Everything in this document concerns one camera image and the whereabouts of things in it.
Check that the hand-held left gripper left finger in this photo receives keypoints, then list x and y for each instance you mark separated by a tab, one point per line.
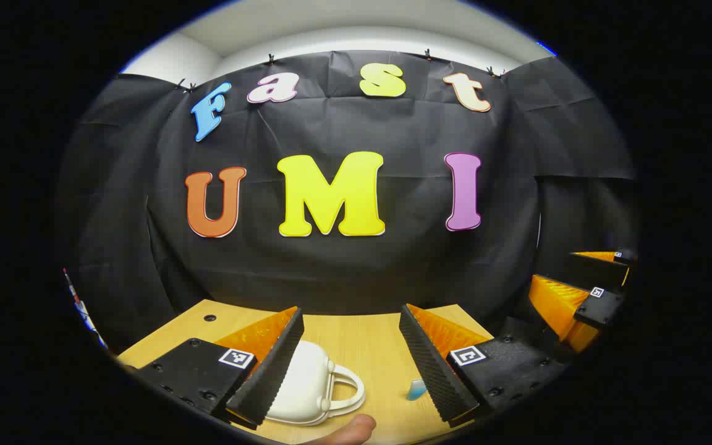
275	371

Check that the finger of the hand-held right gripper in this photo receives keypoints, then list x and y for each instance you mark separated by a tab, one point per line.
597	272
603	309

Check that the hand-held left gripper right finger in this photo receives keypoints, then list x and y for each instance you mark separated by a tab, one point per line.
433	371

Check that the white and blue cream tube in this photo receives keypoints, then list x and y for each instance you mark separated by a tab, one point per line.
418	390

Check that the white suitcase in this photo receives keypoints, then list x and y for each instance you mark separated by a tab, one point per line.
306	383

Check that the black backdrop cloth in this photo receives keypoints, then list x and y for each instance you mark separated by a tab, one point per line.
362	272

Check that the white power strip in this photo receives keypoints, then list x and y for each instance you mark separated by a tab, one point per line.
81	306

